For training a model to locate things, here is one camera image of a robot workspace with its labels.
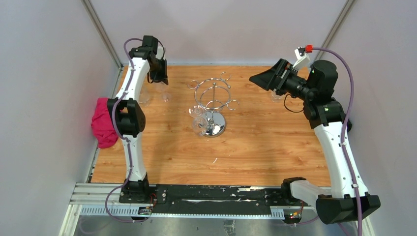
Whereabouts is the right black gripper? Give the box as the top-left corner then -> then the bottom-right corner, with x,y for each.
249,59 -> 315,101

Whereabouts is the chrome wine glass rack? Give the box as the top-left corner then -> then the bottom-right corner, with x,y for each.
187,71 -> 239,138

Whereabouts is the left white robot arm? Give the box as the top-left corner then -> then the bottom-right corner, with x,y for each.
107,35 -> 169,203

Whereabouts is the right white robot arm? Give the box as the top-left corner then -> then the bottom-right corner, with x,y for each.
249,59 -> 381,224

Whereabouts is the pink cloth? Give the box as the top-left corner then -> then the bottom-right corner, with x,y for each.
90,97 -> 119,149

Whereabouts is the black cloth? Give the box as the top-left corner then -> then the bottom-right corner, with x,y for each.
347,120 -> 352,132

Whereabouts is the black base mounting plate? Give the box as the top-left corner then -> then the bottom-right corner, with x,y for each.
119,184 -> 307,216

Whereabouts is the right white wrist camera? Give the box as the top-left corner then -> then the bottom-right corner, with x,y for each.
293,47 -> 311,71

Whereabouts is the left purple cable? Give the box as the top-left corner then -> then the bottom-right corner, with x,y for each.
104,37 -> 150,224

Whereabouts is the purple cable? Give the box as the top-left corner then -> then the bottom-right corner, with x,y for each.
305,45 -> 364,236
104,37 -> 150,224

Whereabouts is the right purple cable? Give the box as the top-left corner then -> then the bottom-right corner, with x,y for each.
305,45 -> 364,236

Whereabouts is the aluminium frame rail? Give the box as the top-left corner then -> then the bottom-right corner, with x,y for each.
59,181 -> 372,236

